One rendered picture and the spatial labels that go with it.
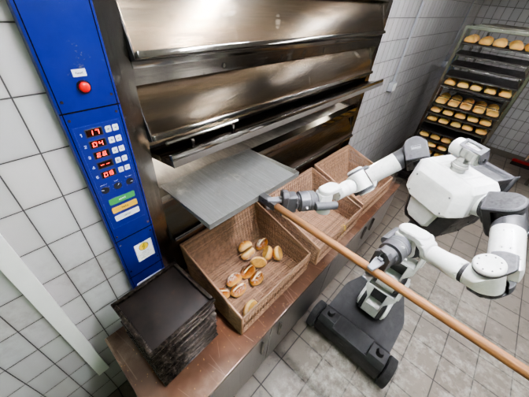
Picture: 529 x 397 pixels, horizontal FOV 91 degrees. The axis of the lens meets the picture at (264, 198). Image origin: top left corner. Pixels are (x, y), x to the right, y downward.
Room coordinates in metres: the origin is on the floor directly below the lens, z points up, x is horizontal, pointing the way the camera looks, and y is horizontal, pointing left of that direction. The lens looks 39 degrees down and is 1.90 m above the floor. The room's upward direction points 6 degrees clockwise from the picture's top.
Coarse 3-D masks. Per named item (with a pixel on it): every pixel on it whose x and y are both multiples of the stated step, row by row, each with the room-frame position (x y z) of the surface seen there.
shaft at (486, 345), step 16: (304, 224) 0.72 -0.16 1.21; (352, 256) 0.59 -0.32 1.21; (368, 272) 0.54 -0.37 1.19; (400, 288) 0.48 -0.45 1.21; (416, 304) 0.44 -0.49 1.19; (432, 304) 0.44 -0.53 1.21; (448, 320) 0.39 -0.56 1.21; (464, 336) 0.36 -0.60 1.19; (480, 336) 0.35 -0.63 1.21; (496, 352) 0.32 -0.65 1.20; (512, 368) 0.29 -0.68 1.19; (528, 368) 0.28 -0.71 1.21
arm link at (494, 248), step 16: (496, 224) 0.65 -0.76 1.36; (512, 224) 0.63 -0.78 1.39; (496, 240) 0.59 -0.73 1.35; (512, 240) 0.57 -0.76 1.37; (480, 256) 0.53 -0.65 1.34; (496, 256) 0.52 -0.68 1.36; (512, 256) 0.52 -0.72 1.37; (480, 272) 0.48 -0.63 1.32; (496, 272) 0.47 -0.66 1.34; (512, 272) 0.47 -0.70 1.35; (512, 288) 0.47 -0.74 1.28
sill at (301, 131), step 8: (336, 112) 2.06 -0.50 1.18; (344, 112) 2.08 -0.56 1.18; (352, 112) 2.18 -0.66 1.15; (320, 120) 1.86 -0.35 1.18; (328, 120) 1.88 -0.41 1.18; (336, 120) 1.98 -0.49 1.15; (304, 128) 1.68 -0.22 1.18; (312, 128) 1.71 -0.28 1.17; (280, 136) 1.52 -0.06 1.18; (288, 136) 1.53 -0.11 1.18; (296, 136) 1.57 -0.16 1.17; (264, 144) 1.39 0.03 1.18; (272, 144) 1.40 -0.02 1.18; (280, 144) 1.45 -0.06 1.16; (264, 152) 1.33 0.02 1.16; (160, 192) 0.86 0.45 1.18; (168, 200) 0.85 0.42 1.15
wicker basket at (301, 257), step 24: (240, 216) 1.16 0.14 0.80; (264, 216) 1.21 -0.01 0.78; (192, 240) 0.90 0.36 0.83; (240, 240) 1.11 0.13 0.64; (288, 240) 1.08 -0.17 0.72; (192, 264) 0.79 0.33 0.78; (216, 264) 0.94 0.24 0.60; (240, 264) 0.96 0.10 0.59; (288, 264) 1.00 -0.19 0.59; (216, 288) 0.67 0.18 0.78; (264, 288) 0.82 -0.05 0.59
